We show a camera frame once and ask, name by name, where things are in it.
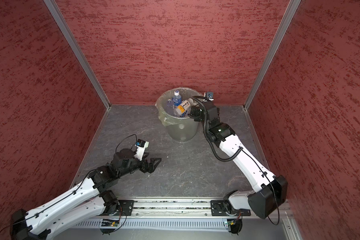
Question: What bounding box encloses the yellow white label bottle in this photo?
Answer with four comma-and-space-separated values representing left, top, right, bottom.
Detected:
174, 98, 196, 118

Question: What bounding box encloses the blue label bottle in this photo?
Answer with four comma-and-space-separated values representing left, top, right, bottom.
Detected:
172, 90, 182, 108

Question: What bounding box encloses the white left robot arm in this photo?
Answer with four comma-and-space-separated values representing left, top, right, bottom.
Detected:
10, 149, 162, 240

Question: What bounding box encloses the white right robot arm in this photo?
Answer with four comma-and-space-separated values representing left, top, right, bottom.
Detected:
189, 96, 288, 219

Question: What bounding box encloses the clear bin liner bag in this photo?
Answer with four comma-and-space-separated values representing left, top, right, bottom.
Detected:
155, 87, 203, 127

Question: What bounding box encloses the grey mesh waste bin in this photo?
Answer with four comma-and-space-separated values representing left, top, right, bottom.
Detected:
155, 87, 202, 142

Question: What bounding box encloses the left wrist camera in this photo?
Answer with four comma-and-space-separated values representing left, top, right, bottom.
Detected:
134, 139, 149, 161

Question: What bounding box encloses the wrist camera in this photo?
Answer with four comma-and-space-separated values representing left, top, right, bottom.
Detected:
205, 92, 214, 101
134, 139, 149, 161

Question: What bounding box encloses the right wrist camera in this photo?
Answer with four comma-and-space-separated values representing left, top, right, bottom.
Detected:
205, 92, 214, 101

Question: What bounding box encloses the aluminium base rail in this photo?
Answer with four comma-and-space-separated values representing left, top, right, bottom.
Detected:
101, 197, 289, 218

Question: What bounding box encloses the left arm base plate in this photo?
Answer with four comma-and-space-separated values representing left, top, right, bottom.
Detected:
105, 200, 135, 217

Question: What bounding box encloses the perforated cable duct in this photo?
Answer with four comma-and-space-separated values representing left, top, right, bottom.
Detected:
73, 218, 228, 232

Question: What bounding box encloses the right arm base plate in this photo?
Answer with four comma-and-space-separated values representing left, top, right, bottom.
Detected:
210, 200, 251, 218

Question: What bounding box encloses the right aluminium corner post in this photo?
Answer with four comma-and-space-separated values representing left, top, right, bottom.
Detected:
244, 0, 301, 112

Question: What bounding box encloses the aluminium corner post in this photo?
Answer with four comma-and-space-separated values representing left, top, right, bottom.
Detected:
244, 0, 301, 112
44, 0, 112, 111

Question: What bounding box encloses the left aluminium corner post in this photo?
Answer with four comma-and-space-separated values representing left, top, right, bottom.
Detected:
44, 0, 112, 111

